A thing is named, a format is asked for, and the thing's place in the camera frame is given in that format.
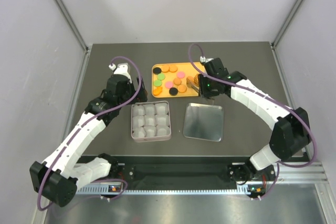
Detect purple cable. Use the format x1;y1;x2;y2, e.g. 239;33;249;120
37;55;142;210
187;43;318;201

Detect silver tin lid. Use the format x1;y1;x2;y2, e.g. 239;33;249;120
183;103;224;142

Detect green cookie lower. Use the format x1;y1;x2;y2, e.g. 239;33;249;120
153;80;162;87

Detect pink cookie tin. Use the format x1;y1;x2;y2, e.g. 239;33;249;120
130;100;173;143

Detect pink cookie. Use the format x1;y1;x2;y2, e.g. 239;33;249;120
176;71;185;79
165;81;174;89

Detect orange leaf cookie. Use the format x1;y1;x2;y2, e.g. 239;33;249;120
173;78;182;86
186;76;194;85

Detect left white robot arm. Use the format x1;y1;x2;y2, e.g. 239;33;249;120
29;57;147;211

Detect black sandwich cookie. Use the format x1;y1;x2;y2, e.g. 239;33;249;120
169;88;179;96
153;67;162;74

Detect yellow cookie tray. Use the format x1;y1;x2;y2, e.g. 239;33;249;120
151;62;199;99

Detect black sandwich cookie bottom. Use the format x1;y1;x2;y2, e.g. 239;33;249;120
169;88;179;96

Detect orange fish cookie left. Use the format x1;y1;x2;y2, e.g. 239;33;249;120
153;87;163;97

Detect metal tongs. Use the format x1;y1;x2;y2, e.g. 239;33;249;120
186;83;215;101

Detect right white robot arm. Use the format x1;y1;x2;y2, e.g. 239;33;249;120
198;56;311;180

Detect slotted cable duct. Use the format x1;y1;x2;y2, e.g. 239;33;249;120
76;184;268;196

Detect green cookie upper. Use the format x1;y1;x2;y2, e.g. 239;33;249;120
157;73;165;81

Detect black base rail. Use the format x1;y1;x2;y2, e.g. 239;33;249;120
76;155;279;190

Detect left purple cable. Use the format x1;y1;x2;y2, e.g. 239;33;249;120
37;55;142;210

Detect tan dotted round cookie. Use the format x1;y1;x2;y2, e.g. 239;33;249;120
177;85;187;93

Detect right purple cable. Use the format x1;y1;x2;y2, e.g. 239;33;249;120
187;43;318;201

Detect round orange cookie top-left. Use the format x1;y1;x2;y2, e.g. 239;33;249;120
161;65;170;73

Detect black sandwich cookie top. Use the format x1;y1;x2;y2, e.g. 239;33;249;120
153;67;162;74

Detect green cookie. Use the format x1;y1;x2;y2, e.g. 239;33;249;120
153;80;162;87
157;73;165;81

